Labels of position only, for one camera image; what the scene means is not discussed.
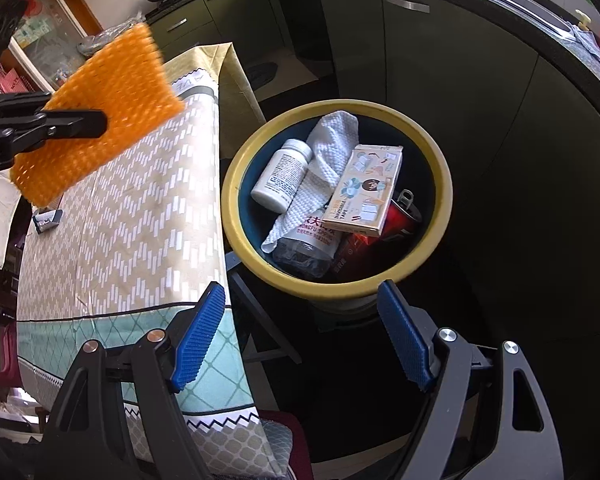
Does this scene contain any yellow rimmed blue trash bin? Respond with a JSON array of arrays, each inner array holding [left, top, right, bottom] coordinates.
[[221, 101, 453, 297]]

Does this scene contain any beige printed cardboard box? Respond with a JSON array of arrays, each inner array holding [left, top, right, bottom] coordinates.
[[326, 144, 405, 238]]

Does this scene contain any clear plastic water bottle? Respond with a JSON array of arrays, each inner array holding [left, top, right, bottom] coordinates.
[[271, 205, 342, 278]]

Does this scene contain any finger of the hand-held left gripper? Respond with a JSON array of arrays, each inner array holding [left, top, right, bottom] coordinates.
[[0, 91, 56, 111], [0, 107, 108, 177]]

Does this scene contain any small dark packet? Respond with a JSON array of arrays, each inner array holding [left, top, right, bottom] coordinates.
[[32, 209, 65, 233]]

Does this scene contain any cream cloth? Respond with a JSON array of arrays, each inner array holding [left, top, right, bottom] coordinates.
[[0, 170, 31, 266]]

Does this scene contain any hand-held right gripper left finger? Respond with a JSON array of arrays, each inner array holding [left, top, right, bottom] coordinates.
[[40, 281, 227, 480]]

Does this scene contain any wooden glass door cabinet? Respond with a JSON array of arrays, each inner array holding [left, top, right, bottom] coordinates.
[[10, 0, 103, 91]]

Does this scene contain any green drawer cabinet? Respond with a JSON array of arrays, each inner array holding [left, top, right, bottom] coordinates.
[[147, 0, 291, 68]]

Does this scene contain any beige patterned tablecloth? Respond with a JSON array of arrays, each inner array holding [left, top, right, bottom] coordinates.
[[15, 42, 293, 480]]

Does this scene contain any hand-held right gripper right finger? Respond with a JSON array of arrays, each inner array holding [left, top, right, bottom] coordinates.
[[376, 280, 566, 480]]

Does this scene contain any black kitchen countertop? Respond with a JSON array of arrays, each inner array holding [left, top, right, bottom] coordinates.
[[145, 0, 600, 141]]

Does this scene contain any dark red chair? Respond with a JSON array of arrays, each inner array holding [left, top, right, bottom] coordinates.
[[257, 407, 316, 480]]

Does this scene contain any grey patterned cloth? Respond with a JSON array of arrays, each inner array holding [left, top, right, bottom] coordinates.
[[562, 22, 600, 96]]

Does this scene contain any white pill bottle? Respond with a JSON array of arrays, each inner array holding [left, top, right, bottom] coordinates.
[[250, 138, 314, 213]]

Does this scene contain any white waffle cloth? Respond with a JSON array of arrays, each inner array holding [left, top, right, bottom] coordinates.
[[260, 109, 363, 255]]

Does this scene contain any red checked cloth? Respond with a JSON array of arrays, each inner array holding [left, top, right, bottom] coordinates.
[[0, 67, 36, 93]]

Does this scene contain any dark patterned floor mat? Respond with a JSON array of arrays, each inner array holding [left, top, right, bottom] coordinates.
[[242, 60, 281, 93]]

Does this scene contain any red drink can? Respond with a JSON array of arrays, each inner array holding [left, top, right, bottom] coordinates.
[[350, 189, 425, 251]]

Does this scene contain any green door cabinet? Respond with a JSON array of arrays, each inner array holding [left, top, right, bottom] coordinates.
[[260, 0, 600, 361]]

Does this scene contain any black stool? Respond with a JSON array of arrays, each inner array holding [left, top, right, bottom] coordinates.
[[225, 252, 381, 366]]

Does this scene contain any grey plastic bag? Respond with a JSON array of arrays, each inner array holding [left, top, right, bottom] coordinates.
[[77, 22, 146, 56]]

